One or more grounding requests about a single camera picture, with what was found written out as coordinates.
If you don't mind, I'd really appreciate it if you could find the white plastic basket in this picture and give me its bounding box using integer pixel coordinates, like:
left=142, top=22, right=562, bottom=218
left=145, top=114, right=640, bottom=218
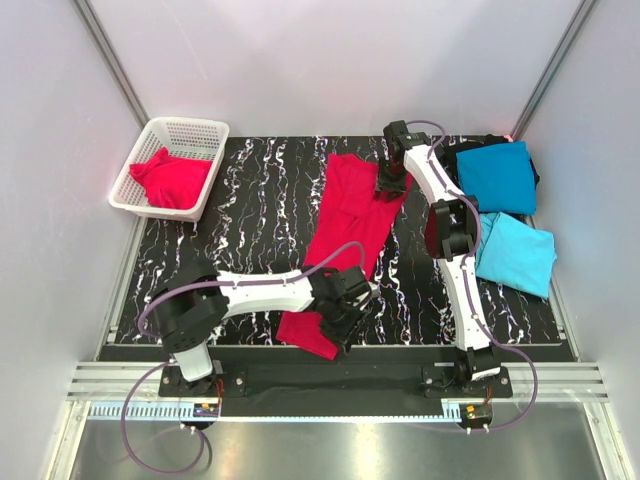
left=109, top=116, right=230, bottom=222

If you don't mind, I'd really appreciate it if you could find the right aluminium corner post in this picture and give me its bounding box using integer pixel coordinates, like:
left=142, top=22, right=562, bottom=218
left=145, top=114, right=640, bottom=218
left=510, top=0, right=599, bottom=139

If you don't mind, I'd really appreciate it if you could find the aluminium corner post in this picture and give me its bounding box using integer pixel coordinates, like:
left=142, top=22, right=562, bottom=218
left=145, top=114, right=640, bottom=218
left=510, top=0, right=599, bottom=139
left=71, top=0, right=150, bottom=128

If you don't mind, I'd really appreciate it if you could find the folded teal t shirt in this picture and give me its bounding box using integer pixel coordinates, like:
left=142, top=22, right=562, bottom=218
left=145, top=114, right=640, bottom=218
left=456, top=142, right=537, bottom=215

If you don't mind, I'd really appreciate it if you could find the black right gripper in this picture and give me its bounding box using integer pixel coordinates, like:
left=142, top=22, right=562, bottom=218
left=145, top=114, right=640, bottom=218
left=373, top=157, right=405, bottom=203

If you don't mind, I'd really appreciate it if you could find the folded light blue t shirt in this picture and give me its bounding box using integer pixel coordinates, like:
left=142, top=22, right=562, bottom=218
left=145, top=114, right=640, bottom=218
left=476, top=213, right=557, bottom=299

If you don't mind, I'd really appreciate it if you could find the red t shirt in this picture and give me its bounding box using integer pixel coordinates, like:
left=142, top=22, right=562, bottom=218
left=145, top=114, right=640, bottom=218
left=276, top=153, right=407, bottom=360
left=129, top=147, right=211, bottom=210

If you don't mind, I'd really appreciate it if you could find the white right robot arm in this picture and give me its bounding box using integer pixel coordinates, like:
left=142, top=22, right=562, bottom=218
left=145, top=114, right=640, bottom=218
left=375, top=120, right=501, bottom=397

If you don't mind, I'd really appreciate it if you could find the aluminium frame rail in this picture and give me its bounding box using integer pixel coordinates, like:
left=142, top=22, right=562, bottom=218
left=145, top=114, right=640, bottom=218
left=67, top=362, right=608, bottom=402

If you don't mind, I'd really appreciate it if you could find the red t shirt in basket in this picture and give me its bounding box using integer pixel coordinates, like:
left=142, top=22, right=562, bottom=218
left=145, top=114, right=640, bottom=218
left=129, top=147, right=211, bottom=210

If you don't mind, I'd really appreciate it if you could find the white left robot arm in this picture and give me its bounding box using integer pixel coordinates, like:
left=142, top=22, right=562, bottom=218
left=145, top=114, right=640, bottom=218
left=144, top=265, right=379, bottom=396

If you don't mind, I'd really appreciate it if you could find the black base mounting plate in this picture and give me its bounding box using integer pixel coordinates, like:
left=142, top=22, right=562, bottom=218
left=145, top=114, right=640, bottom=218
left=158, top=346, right=513, bottom=419

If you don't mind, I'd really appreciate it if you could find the left aluminium corner post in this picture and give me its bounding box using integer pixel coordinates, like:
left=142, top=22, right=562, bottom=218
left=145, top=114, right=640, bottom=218
left=71, top=0, right=150, bottom=128

